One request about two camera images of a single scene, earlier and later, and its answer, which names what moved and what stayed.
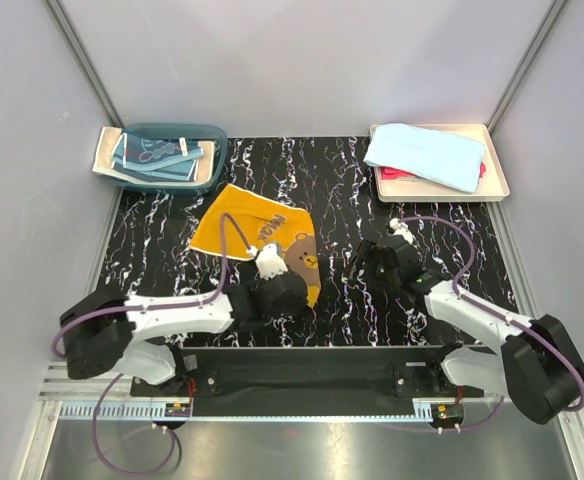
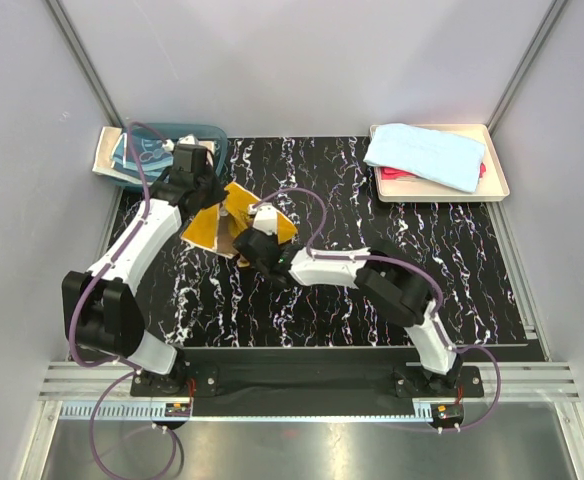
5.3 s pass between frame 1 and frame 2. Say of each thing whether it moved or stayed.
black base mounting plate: stayed
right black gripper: moved
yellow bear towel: moved
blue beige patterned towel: stayed
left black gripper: moved
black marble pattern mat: stayed
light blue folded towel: stayed
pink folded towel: stayed
